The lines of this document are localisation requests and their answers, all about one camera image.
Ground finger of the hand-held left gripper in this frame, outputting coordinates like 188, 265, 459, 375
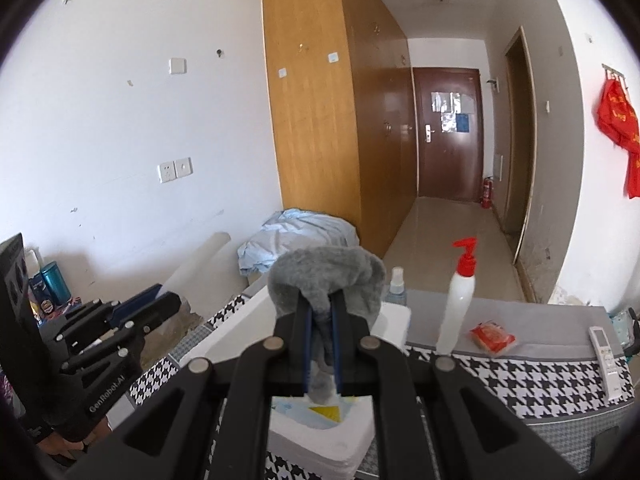
60, 284, 166, 339
60, 292, 182, 376

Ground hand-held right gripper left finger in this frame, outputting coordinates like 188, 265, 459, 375
65, 292, 315, 480

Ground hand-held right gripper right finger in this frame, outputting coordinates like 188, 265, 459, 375
329, 290, 583, 480

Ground white foam box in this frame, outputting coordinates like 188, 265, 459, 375
187, 285, 412, 480

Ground grey fluffy sock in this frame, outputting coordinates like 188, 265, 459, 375
267, 247, 387, 406

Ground yellow green packet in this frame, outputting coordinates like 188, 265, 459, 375
307, 400, 357, 428

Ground person's left hand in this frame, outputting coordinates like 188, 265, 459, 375
37, 417, 113, 466

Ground small clear spray bottle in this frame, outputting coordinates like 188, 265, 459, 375
384, 266, 410, 307

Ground teal metal can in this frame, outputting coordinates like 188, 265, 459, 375
39, 261, 71, 303

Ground white plastic bottle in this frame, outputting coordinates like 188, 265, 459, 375
22, 247, 43, 281

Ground light blue bedsheet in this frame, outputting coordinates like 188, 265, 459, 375
236, 208, 360, 276

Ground white pump bottle red cap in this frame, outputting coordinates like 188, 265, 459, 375
436, 237, 478, 356

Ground red snack packet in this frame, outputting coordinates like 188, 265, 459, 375
469, 321, 517, 357

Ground houndstooth tablecloth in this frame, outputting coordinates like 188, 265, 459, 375
107, 290, 633, 480

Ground dark brown door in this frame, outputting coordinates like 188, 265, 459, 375
411, 66, 483, 203

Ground wooden wardrobe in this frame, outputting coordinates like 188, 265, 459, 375
261, 0, 418, 261

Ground brown side door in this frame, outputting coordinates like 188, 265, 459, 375
502, 26, 537, 266

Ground white paper notice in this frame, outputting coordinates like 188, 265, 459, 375
431, 91, 476, 114

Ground white remote control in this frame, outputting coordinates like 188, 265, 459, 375
587, 326, 621, 401

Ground red cloth banners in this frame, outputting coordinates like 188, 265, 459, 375
596, 77, 640, 198

